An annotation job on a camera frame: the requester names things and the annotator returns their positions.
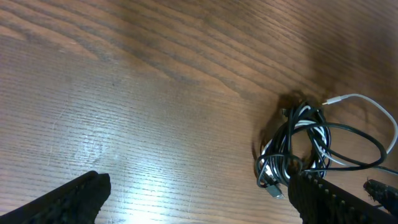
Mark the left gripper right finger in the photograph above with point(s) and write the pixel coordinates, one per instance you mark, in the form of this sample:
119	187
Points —
319	201

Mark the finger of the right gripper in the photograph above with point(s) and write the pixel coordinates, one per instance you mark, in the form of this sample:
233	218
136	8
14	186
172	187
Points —
384	194

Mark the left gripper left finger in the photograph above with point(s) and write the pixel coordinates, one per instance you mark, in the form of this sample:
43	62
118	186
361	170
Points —
78	201

